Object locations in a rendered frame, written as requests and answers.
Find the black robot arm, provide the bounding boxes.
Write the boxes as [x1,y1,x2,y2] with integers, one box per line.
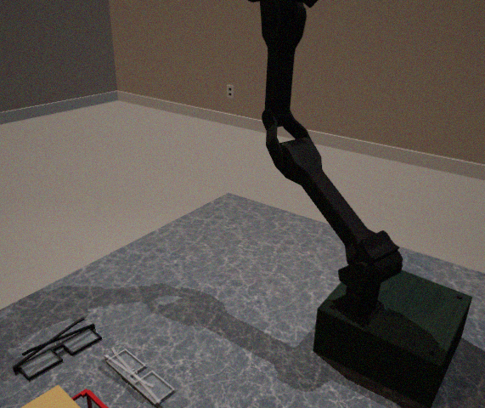
[260,0,403,322]

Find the black glasses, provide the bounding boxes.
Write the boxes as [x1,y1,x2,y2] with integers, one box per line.
[13,317,102,381]

